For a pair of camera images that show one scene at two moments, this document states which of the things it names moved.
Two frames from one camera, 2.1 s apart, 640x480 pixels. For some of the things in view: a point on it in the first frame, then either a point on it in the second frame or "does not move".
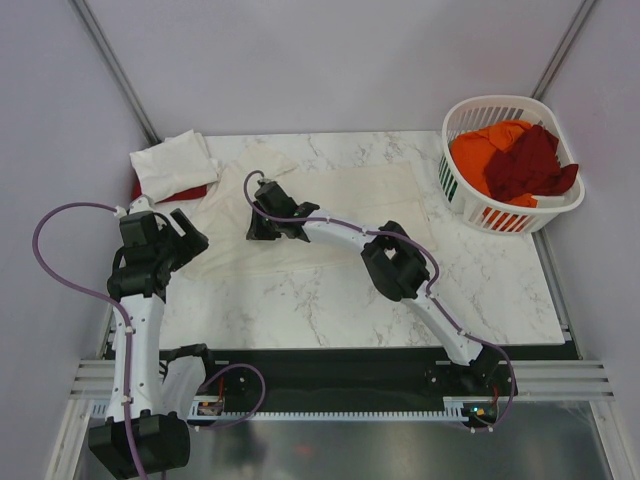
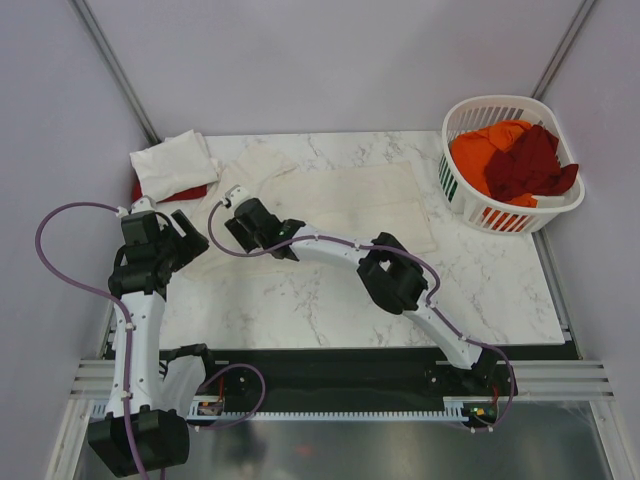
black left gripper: [191, 243] does not move
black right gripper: [256, 231] → [240, 236]
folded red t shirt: [187, 194] does not move
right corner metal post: [563, 48] does not move
